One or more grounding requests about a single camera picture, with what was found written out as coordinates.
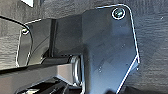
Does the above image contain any thick grey robot limb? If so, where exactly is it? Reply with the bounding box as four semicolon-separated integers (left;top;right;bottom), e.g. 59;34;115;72
0;54;83;94

